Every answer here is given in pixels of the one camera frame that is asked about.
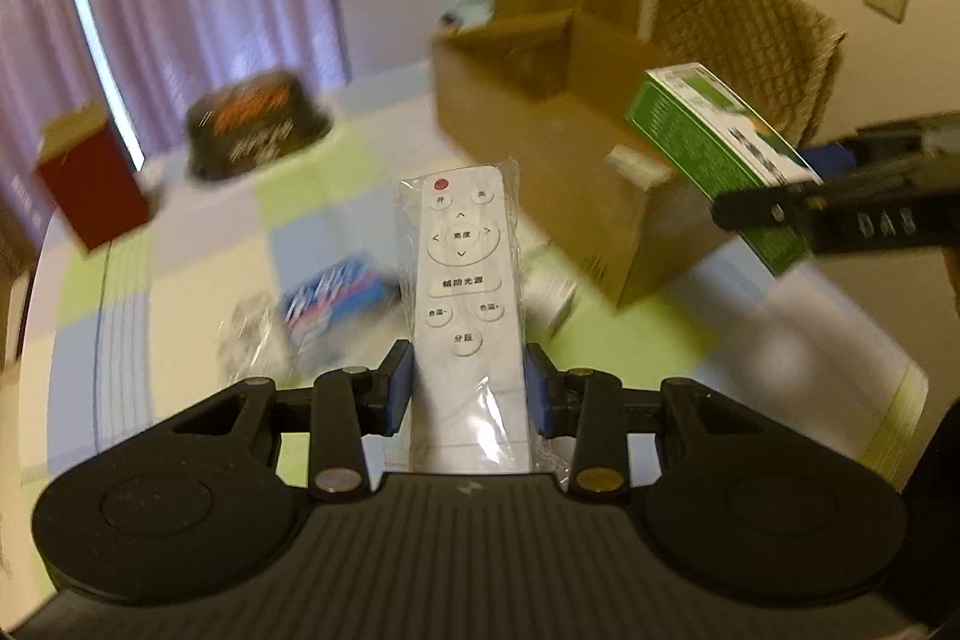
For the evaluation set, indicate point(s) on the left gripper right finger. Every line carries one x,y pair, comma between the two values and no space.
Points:
586,405

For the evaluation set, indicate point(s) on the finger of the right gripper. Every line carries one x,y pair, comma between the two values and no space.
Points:
765,207
829,160

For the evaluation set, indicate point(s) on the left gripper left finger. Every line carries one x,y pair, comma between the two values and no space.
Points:
348,405

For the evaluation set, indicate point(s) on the green white medicine box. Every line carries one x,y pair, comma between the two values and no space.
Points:
711,134

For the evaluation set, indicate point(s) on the blue label clear plastic case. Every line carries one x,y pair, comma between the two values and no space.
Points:
337,295

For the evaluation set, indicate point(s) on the metal hooks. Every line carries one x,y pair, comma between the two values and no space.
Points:
253,342

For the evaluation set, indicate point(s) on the white remote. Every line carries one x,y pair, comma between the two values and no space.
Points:
460,273

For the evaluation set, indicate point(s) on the quilted tan chair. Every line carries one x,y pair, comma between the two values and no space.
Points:
781,56

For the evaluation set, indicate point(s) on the open cardboard box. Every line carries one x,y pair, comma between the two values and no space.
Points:
551,91

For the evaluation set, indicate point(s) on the black Hongli noodle bowl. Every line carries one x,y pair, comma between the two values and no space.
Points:
253,123

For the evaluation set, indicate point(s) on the dark red paper box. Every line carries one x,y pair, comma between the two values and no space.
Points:
90,176

